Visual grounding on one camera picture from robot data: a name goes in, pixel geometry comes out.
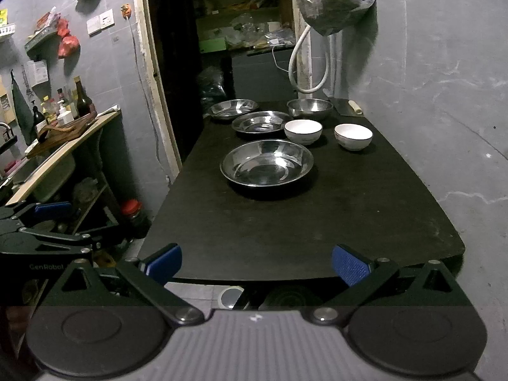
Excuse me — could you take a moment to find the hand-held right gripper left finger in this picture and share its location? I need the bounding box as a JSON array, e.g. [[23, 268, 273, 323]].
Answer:
[[37, 243, 206, 328]]

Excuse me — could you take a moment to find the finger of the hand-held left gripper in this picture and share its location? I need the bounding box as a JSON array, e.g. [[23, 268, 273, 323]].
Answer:
[[18, 226, 104, 252], [8, 202, 74, 227]]

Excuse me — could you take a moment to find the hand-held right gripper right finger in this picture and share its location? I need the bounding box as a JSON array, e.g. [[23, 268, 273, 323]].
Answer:
[[302, 244, 475, 328]]

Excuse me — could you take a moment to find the white ceramic bowl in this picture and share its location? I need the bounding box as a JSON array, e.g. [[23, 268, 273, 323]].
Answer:
[[334, 123, 374, 152], [284, 119, 323, 146]]

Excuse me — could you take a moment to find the steel plate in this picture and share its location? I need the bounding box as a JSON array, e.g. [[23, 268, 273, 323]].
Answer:
[[232, 110, 293, 135], [221, 140, 315, 188], [209, 99, 260, 122]]

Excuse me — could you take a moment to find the steel bowl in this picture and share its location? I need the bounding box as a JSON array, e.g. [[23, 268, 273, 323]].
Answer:
[[286, 98, 334, 121]]

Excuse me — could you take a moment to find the kitchen sink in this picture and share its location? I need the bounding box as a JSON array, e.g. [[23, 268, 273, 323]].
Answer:
[[11, 152, 77, 204]]

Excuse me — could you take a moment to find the red-lid jar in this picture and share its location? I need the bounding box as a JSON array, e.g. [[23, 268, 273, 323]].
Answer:
[[120, 200, 150, 239]]

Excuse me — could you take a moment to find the wooden counter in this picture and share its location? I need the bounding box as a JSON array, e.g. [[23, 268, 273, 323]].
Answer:
[[0, 109, 122, 208]]

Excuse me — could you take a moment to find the white round lid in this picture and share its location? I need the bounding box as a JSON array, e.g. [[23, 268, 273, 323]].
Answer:
[[220, 287, 244, 310]]

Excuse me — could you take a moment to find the wooden cutting board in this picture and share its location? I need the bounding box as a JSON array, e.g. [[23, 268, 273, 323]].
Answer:
[[25, 114, 98, 158]]

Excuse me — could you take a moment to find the black pump bottle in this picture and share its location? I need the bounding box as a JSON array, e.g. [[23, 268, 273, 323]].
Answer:
[[31, 100, 49, 135]]

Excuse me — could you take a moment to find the white bottle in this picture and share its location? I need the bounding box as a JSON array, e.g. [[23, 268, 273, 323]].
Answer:
[[58, 100, 75, 126]]

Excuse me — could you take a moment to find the green hanging cloth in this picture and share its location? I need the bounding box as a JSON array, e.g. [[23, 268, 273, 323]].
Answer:
[[10, 70, 36, 146]]

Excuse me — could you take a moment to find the dark glass bottle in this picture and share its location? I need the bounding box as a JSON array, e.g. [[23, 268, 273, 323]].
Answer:
[[75, 77, 93, 118]]

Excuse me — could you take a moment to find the grey flat sheet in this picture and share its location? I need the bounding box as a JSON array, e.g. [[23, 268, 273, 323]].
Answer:
[[332, 98, 364, 118]]

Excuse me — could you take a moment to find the red plastic bag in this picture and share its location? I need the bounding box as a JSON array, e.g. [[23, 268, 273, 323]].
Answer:
[[57, 19, 81, 59]]

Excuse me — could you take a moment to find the black plastic bag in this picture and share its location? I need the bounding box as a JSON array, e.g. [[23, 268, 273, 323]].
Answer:
[[197, 67, 228, 112]]

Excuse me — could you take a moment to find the dark cabinet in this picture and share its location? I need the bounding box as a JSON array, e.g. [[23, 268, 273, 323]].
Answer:
[[230, 51, 299, 103]]

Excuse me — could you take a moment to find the cluttered shelf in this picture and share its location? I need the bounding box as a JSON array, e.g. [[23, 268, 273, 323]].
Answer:
[[194, 0, 297, 55]]

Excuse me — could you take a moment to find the large hanging plastic bag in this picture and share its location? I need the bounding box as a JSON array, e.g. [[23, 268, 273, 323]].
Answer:
[[296, 0, 376, 37]]

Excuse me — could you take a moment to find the paper wall note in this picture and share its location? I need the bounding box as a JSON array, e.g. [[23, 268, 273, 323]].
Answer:
[[26, 60, 49, 87]]

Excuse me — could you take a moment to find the black wall cable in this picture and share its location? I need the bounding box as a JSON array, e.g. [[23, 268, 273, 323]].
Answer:
[[126, 16, 164, 172]]

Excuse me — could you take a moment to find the grey wall shelf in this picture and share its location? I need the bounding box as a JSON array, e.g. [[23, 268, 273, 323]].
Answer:
[[24, 28, 61, 59]]

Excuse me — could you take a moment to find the white wall switch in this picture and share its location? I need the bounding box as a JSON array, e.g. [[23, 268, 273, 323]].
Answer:
[[86, 10, 115, 35]]

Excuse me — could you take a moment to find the white cable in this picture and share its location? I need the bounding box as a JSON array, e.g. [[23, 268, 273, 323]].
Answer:
[[271, 45, 293, 74]]

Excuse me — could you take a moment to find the white hose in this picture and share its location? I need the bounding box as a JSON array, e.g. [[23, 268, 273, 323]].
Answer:
[[288, 24, 332, 94]]

